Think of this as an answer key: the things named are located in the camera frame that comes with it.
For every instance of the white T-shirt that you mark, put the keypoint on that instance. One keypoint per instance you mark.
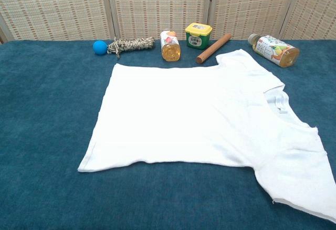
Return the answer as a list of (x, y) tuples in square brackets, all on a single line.
[(170, 109)]

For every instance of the tea bottle with red label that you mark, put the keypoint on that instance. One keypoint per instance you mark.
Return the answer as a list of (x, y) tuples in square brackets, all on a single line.
[(170, 48)]

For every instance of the green tub with yellow lid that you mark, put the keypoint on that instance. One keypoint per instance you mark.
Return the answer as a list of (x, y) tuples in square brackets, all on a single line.
[(198, 39)]

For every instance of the wooden rolling pin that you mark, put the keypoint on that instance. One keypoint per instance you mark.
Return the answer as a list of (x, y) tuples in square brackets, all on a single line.
[(214, 48)]

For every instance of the blue ball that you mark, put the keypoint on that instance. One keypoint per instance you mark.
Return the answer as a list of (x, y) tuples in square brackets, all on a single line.
[(100, 47)]

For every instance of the woven folding screen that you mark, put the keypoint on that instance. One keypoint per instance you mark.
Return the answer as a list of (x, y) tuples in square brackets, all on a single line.
[(157, 4)]

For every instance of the tea bottle with green label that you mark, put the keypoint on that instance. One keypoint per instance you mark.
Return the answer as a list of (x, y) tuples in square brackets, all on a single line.
[(275, 50)]

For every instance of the blue table mat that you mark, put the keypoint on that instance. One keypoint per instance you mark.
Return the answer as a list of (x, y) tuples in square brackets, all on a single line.
[(39, 96)]

